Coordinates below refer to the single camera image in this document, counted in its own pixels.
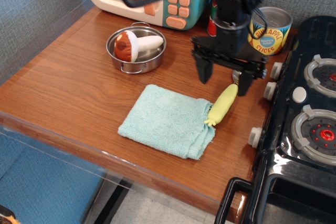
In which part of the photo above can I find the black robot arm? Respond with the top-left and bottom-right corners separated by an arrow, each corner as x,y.
192,0 -> 268,96

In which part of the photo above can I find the light blue folded towel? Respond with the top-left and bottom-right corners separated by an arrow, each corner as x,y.
118,84 -> 215,160

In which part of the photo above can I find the small steel pot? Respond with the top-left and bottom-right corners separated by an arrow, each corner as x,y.
106,22 -> 166,74

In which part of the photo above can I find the plush brown mushroom toy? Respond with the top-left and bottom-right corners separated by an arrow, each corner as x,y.
114,30 -> 164,62

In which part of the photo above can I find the tomato sauce can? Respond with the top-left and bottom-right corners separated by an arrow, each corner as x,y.
207,0 -> 217,37

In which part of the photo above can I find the black toy stove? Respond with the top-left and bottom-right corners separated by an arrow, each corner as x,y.
215,16 -> 335,223

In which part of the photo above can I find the spoon with yellow-green handle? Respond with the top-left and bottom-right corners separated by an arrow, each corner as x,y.
204,70 -> 241,127

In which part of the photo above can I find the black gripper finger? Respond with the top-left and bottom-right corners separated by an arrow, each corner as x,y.
238,71 -> 254,97
195,58 -> 213,84

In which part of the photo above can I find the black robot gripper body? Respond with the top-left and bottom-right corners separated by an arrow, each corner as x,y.
191,16 -> 268,79

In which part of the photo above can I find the pineapple slices can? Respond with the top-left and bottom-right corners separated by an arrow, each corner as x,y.
247,7 -> 293,56

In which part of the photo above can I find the orange plush toy corner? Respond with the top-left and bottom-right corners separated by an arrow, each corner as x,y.
0,205 -> 20,224

